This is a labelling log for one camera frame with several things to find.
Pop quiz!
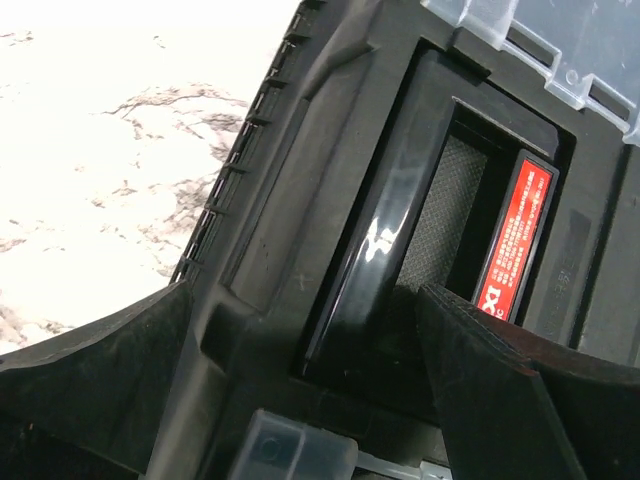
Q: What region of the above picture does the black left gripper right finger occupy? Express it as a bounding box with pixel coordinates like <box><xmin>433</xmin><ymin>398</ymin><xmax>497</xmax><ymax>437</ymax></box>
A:
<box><xmin>416</xmin><ymin>285</ymin><xmax>639</xmax><ymax>479</ymax></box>

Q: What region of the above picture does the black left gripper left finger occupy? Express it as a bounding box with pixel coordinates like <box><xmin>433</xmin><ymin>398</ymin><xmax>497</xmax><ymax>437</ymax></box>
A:
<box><xmin>1</xmin><ymin>282</ymin><xmax>193</xmax><ymax>479</ymax></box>

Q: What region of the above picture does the black plastic toolbox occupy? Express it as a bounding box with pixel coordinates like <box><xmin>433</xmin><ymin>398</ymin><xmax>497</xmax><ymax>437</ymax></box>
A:
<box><xmin>146</xmin><ymin>1</ymin><xmax>639</xmax><ymax>479</ymax></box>

